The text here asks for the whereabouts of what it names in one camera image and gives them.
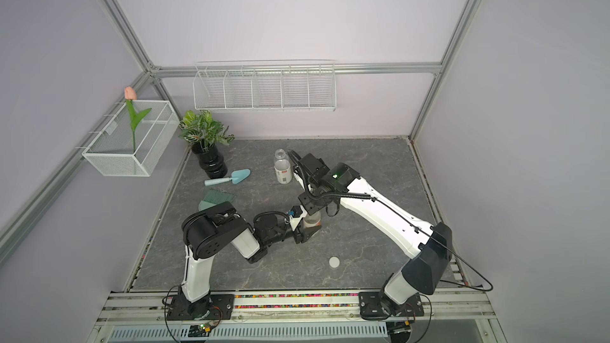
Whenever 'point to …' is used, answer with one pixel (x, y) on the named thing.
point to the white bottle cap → (333, 262)
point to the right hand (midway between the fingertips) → (312, 198)
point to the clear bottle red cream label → (313, 220)
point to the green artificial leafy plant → (202, 129)
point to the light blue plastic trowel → (236, 178)
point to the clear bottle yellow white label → (282, 166)
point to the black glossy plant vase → (211, 160)
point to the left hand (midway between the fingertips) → (317, 221)
